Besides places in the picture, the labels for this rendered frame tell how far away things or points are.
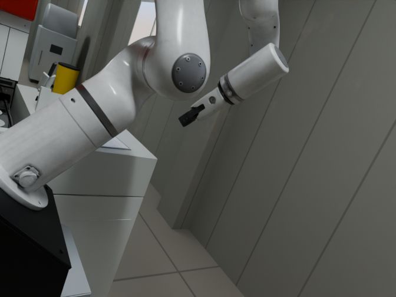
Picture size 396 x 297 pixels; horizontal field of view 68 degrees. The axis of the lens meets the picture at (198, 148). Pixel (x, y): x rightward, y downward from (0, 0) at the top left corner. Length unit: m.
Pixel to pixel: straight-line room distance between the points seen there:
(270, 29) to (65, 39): 5.66
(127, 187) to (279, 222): 1.25
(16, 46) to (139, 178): 0.74
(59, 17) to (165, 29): 5.88
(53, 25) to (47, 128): 5.81
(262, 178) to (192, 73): 1.63
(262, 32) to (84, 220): 0.75
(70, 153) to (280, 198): 1.62
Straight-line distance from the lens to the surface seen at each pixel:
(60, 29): 6.37
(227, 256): 2.36
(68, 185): 0.93
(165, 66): 0.55
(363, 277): 1.82
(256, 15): 0.73
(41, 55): 6.30
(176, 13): 0.58
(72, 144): 0.58
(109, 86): 0.58
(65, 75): 5.67
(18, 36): 1.41
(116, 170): 0.95
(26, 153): 0.58
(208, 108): 0.78
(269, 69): 0.73
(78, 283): 0.67
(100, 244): 1.10
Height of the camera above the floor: 1.27
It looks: 13 degrees down
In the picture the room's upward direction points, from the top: 22 degrees clockwise
